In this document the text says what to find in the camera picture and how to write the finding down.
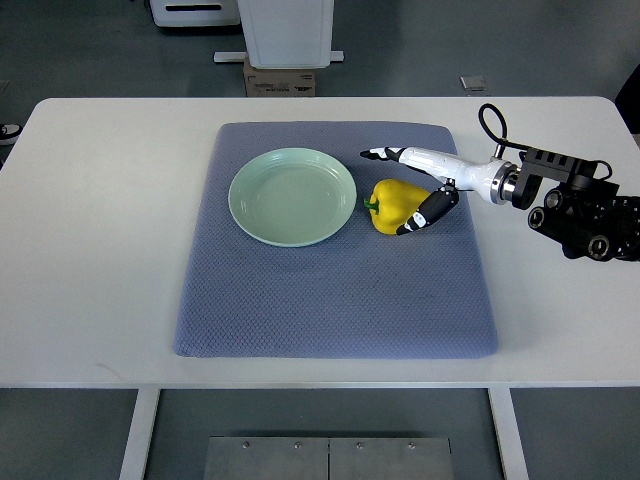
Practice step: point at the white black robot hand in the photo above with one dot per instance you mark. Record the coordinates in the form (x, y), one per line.
(440, 167)

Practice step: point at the yellow bell pepper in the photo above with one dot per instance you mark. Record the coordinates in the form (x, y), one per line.
(392, 202)

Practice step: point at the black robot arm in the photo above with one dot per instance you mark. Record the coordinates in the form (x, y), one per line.
(568, 199)

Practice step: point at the small grey floor plate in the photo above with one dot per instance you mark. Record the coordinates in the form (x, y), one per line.
(473, 83)

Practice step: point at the light green plate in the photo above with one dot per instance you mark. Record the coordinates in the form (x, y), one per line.
(292, 197)

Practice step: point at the blue-grey textured mat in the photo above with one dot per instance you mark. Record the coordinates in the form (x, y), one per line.
(359, 294)

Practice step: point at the brown cardboard box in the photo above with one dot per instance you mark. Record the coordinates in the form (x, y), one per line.
(278, 83)

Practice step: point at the white cabinet with slot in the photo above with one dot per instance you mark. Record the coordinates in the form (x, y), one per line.
(193, 13)

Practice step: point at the grey metal base plate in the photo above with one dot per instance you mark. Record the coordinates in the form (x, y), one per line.
(328, 458)

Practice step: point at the white table frame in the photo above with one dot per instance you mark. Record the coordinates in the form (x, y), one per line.
(502, 410)

